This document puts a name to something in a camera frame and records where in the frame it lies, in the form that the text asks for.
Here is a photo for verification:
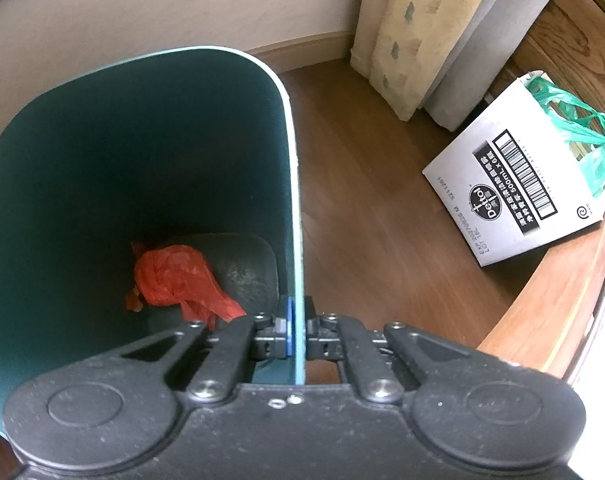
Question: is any green plastic bag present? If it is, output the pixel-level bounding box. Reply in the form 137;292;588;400
527;72;605;198

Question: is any red plastic bag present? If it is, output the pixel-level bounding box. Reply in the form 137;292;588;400
125;241;247;331

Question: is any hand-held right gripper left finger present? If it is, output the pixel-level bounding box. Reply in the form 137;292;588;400
120;296;296;406

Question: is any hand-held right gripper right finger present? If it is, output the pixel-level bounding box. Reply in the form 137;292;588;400
305;296;471;406

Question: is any white printed cardboard box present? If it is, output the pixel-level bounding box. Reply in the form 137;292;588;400
423;72;605;268

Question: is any wooden cabinet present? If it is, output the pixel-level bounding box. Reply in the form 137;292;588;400
477;0;605;381

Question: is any teal plastic trash bin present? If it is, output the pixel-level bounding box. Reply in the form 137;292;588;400
0;46;308;436

